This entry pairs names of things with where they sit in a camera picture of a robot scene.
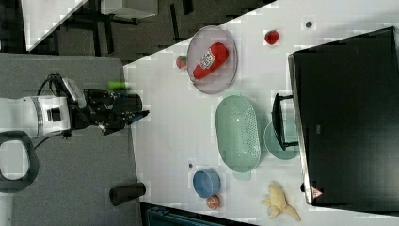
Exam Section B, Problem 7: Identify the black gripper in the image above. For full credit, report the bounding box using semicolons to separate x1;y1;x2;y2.
70;89;150;136

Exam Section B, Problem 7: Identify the green plastic strainer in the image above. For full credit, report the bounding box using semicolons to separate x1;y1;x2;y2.
215;95;262;181

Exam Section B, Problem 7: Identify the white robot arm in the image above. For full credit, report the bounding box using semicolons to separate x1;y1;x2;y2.
1;89;150;193

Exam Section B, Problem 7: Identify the green marker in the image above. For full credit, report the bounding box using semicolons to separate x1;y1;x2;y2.
108;81;131;90

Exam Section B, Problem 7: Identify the strawberry near plate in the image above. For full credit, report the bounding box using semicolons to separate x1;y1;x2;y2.
176;56;187;69

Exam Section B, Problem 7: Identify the blue bowl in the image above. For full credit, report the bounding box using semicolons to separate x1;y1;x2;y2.
193;169;221;199

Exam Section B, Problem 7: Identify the clear pink plate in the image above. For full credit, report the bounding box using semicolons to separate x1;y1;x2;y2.
186;26;238;94

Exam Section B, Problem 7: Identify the teal crate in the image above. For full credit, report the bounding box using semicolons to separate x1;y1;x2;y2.
146;206;248;226

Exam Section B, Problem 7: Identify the red ketchup bottle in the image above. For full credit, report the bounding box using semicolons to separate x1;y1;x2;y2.
193;42;230;80

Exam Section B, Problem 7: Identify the green mug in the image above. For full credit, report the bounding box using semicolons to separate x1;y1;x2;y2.
263;120;299;160

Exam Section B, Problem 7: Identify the strawberry near oven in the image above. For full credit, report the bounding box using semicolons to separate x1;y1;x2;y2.
264;30;279;45

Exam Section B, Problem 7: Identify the peeled banana toy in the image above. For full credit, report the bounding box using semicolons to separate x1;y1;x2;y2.
261;185;301;221

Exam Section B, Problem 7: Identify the black toaster oven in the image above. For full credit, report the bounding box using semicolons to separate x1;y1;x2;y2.
272;26;399;215

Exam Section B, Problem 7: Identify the black cylinder mount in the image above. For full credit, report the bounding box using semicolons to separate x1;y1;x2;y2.
126;94;143;114

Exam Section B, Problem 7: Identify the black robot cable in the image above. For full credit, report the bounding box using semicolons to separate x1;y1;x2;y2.
37;73;64;97

